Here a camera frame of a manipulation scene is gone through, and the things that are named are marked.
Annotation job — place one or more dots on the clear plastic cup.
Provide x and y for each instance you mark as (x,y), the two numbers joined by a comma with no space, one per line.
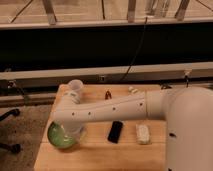
(76,85)

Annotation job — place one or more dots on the green ceramic bowl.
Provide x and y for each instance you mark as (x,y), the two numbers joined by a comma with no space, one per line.
(60,139)

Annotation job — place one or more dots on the white rectangular sponge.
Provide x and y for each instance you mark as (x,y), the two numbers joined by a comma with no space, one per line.
(142,133)

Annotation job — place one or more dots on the red chili pepper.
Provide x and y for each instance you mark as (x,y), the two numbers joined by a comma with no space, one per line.
(108,95)

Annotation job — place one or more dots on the white plastic bottle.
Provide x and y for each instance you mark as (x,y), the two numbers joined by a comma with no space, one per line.
(133,90)

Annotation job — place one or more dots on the black smartphone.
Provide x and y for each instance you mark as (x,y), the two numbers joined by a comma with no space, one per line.
(115,131)

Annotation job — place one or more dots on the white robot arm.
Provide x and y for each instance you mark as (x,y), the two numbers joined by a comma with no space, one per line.
(188,113)

